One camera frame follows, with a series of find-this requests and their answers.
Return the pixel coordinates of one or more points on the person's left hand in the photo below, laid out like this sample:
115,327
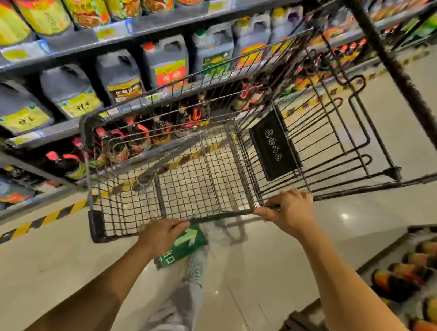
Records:
159,236

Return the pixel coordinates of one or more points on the person's right hand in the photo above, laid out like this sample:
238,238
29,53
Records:
292,214

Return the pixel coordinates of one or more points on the person's right thumb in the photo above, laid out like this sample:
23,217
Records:
264,212

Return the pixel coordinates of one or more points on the person's left thumb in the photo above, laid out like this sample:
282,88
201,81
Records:
181,225

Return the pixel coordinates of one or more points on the person's left forearm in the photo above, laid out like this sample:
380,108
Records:
98,300

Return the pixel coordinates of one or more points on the person's right forearm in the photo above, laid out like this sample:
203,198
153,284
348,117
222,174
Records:
360,313

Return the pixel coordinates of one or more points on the green arrow floor sticker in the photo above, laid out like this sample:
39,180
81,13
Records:
187,244

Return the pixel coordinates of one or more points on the grey speckled shoe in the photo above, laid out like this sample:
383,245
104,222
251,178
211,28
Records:
195,265

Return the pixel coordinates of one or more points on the grey trousers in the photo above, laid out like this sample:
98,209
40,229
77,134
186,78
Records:
172,319

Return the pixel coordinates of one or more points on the row of red-capped small bottles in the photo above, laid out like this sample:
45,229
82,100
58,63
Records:
141,136

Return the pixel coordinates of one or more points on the dark low shelf unit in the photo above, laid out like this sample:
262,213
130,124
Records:
301,329

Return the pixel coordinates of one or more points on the row of squat dark jugs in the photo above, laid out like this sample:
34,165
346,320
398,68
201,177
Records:
71,90

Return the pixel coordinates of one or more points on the row of orange black bottles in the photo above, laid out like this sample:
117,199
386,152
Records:
425,306

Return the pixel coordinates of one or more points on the grey metal shelf unit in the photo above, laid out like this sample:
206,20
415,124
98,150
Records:
149,26

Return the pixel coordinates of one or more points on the row of distant shelf bottles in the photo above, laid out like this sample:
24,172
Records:
385,16

